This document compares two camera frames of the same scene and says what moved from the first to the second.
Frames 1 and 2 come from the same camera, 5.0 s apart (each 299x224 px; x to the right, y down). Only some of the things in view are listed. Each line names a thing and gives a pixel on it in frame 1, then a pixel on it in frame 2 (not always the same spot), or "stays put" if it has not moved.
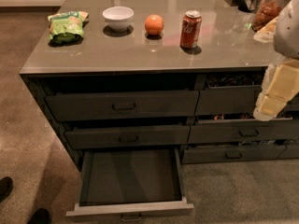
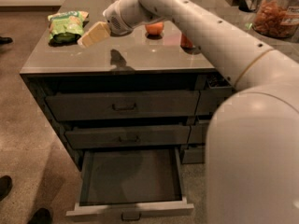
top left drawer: (118, 105) stays put
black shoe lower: (40, 217) stays put
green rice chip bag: (66, 28) stays put
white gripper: (288, 32) to (113, 19)
